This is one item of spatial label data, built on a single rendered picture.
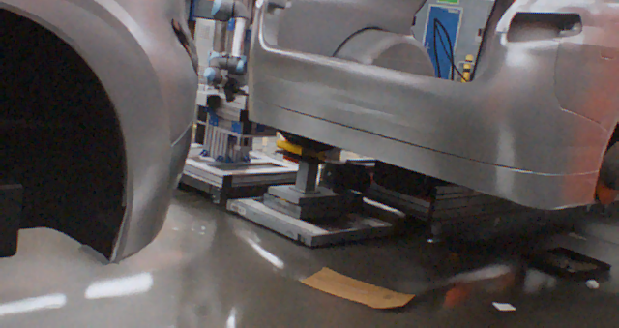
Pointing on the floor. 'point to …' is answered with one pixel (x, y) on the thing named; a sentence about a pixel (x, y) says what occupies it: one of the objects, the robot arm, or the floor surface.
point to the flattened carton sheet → (358, 291)
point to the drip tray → (584, 264)
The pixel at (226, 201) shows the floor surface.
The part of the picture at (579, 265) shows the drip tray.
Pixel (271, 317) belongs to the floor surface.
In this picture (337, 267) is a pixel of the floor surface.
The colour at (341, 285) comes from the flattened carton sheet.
